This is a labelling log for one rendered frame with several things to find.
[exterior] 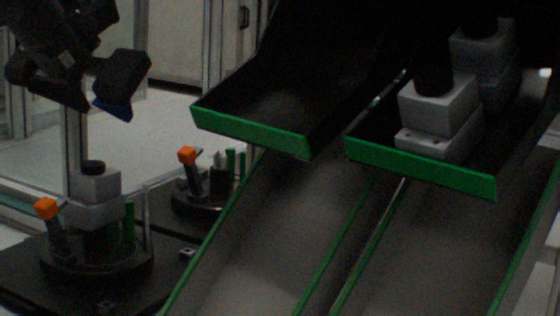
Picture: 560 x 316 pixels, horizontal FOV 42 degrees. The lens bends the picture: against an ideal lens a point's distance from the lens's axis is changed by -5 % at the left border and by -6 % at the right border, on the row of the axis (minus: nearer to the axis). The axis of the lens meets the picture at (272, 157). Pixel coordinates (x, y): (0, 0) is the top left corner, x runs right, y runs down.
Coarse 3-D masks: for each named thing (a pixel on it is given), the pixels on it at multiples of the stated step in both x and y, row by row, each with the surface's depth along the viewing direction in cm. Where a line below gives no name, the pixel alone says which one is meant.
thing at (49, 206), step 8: (40, 200) 80; (48, 200) 80; (56, 200) 82; (64, 200) 82; (40, 208) 79; (48, 208) 79; (56, 208) 80; (40, 216) 80; (48, 216) 80; (56, 216) 81; (48, 224) 81; (56, 224) 81; (48, 232) 82; (56, 232) 81; (56, 240) 82; (64, 240) 83; (56, 248) 83; (64, 248) 83; (64, 256) 83
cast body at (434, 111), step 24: (432, 72) 53; (456, 72) 55; (408, 96) 54; (432, 96) 53; (456, 96) 52; (408, 120) 55; (432, 120) 53; (456, 120) 53; (480, 120) 56; (408, 144) 55; (432, 144) 53; (456, 144) 54
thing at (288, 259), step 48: (336, 144) 76; (240, 192) 73; (288, 192) 75; (336, 192) 72; (384, 192) 68; (240, 240) 74; (288, 240) 72; (336, 240) 64; (192, 288) 71; (240, 288) 71; (288, 288) 69; (336, 288) 66
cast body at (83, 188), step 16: (96, 160) 87; (80, 176) 85; (96, 176) 84; (112, 176) 86; (80, 192) 85; (96, 192) 84; (112, 192) 86; (64, 208) 85; (80, 208) 84; (96, 208) 84; (112, 208) 87; (80, 224) 85; (96, 224) 85
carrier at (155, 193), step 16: (208, 160) 123; (224, 160) 107; (240, 160) 111; (208, 176) 115; (224, 176) 108; (240, 176) 112; (160, 192) 113; (176, 192) 108; (208, 192) 109; (224, 192) 108; (160, 208) 107; (176, 208) 106; (192, 208) 104; (208, 208) 103; (160, 224) 102; (176, 224) 102; (192, 224) 102; (208, 224) 102; (192, 240) 98
